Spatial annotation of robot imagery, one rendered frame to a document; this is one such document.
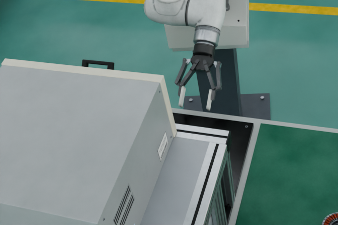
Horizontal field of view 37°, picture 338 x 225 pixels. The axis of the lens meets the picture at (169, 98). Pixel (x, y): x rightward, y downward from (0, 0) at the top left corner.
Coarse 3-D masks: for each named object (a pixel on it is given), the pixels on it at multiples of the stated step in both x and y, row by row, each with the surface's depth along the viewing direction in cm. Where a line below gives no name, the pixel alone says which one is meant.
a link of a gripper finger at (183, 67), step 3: (183, 60) 179; (186, 60) 179; (183, 63) 179; (183, 66) 179; (186, 66) 180; (180, 69) 179; (183, 69) 178; (180, 72) 178; (183, 72) 179; (180, 75) 178; (183, 75) 180; (177, 78) 178; (180, 78) 179; (177, 81) 178; (180, 81) 180
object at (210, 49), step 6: (198, 48) 176; (204, 48) 175; (210, 48) 176; (198, 54) 178; (204, 54) 177; (210, 54) 177; (192, 60) 178; (210, 60) 176; (198, 66) 177; (210, 66) 178
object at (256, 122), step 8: (176, 112) 186; (184, 112) 186; (192, 112) 185; (200, 112) 185; (208, 112) 184; (232, 120) 180; (240, 120) 179; (248, 120) 178; (256, 120) 178; (264, 120) 177; (256, 128) 176; (304, 128) 172; (312, 128) 172; (320, 128) 171; (328, 128) 171; (256, 136) 173; (248, 152) 169; (248, 160) 167; (248, 168) 165; (240, 184) 161; (240, 192) 159; (240, 200) 157; (232, 208) 156; (232, 216) 154; (232, 224) 152
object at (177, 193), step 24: (192, 144) 128; (216, 144) 127; (168, 168) 124; (192, 168) 123; (216, 168) 122; (168, 192) 120; (192, 192) 119; (216, 192) 122; (144, 216) 116; (168, 216) 115; (192, 216) 114
